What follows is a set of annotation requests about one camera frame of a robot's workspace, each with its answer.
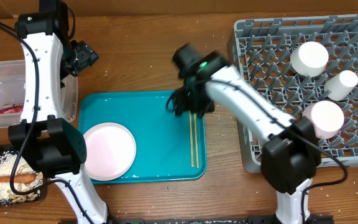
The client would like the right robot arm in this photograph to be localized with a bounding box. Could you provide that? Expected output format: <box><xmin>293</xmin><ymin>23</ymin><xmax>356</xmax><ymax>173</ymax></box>
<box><xmin>168</xmin><ymin>45</ymin><xmax>321</xmax><ymax>223</ymax></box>

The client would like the grey dishwasher rack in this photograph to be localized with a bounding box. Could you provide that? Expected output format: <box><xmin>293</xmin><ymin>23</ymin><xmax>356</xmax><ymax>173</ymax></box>
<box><xmin>227</xmin><ymin>14</ymin><xmax>358</xmax><ymax>167</ymax></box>

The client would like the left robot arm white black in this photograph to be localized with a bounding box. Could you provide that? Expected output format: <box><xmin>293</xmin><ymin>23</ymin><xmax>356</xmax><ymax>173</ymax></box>
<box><xmin>8</xmin><ymin>4</ymin><xmax>112</xmax><ymax>223</ymax></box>

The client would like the pale green saucer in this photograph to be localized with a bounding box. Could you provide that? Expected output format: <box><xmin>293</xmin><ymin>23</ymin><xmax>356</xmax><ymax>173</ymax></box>
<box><xmin>290</xmin><ymin>41</ymin><xmax>329</xmax><ymax>77</ymax></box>

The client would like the large pink plate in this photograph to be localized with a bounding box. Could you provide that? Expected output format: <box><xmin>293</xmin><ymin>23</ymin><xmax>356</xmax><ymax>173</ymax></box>
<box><xmin>84</xmin><ymin>123</ymin><xmax>137</xmax><ymax>181</ymax></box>

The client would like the teal serving tray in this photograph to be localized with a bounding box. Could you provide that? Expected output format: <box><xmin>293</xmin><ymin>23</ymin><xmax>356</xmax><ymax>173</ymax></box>
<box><xmin>78</xmin><ymin>90</ymin><xmax>207</xmax><ymax>184</ymax></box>

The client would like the red ketchup packet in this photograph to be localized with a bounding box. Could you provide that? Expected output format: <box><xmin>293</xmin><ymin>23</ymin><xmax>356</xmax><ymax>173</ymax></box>
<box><xmin>0</xmin><ymin>105</ymin><xmax>23</xmax><ymax>114</ymax></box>

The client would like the small pink plate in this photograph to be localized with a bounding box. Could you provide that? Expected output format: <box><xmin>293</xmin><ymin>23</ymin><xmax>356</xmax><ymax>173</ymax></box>
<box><xmin>302</xmin><ymin>101</ymin><xmax>344</xmax><ymax>139</ymax></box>

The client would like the wooden chopstick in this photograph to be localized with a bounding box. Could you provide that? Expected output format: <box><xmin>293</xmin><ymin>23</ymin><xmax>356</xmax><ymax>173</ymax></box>
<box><xmin>189</xmin><ymin>112</ymin><xmax>195</xmax><ymax>168</ymax></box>
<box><xmin>193</xmin><ymin>113</ymin><xmax>200</xmax><ymax>169</ymax></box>

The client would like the orange carrot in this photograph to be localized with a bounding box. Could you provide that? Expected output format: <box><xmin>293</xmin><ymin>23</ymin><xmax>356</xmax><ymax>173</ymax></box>
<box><xmin>0</xmin><ymin>174</ymin><xmax>35</xmax><ymax>184</ymax></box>

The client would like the clear plastic bin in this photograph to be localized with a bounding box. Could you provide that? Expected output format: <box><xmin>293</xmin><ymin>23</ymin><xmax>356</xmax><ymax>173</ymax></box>
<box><xmin>0</xmin><ymin>60</ymin><xmax>78</xmax><ymax>128</ymax></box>

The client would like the white cup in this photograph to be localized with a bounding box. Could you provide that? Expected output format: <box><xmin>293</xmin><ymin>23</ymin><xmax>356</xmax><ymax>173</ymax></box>
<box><xmin>324</xmin><ymin>70</ymin><xmax>358</xmax><ymax>101</ymax></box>

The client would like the rice and peanuts pile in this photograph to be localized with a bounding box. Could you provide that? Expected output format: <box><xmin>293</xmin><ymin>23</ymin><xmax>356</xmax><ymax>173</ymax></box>
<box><xmin>0</xmin><ymin>151</ymin><xmax>44</xmax><ymax>206</ymax></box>

